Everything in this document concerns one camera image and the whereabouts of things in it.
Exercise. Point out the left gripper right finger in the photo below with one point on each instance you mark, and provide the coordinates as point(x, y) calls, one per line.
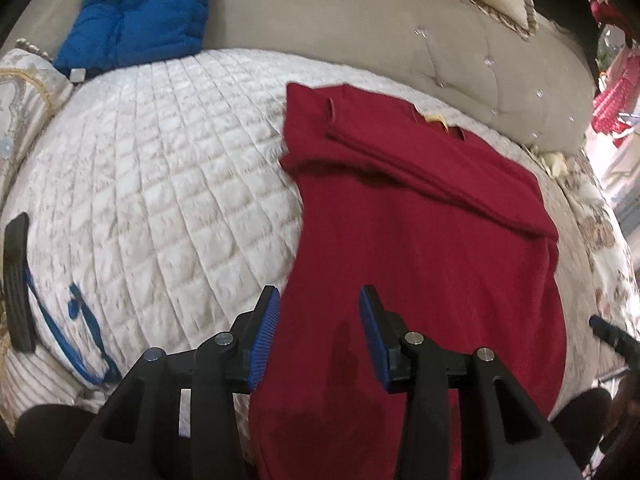
point(502, 433)

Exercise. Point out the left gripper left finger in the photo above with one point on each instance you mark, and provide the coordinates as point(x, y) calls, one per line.
point(173, 415)

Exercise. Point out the dark red garment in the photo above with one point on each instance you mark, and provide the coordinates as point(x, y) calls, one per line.
point(454, 237)

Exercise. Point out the red white hanging clothes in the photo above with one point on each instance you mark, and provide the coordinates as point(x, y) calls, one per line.
point(621, 89)

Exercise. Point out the floral bed sheet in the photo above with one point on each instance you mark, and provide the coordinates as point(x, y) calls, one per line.
point(608, 253)

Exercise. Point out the white quilted bedspread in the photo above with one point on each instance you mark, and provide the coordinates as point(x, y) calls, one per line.
point(158, 204)

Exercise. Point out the cream embroidered pillow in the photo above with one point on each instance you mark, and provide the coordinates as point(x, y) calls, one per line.
point(32, 92)

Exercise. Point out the beige tufted headboard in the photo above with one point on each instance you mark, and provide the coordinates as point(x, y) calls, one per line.
point(538, 92)

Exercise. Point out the blue quilted cushion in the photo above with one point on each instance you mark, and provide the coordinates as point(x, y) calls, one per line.
point(112, 34)

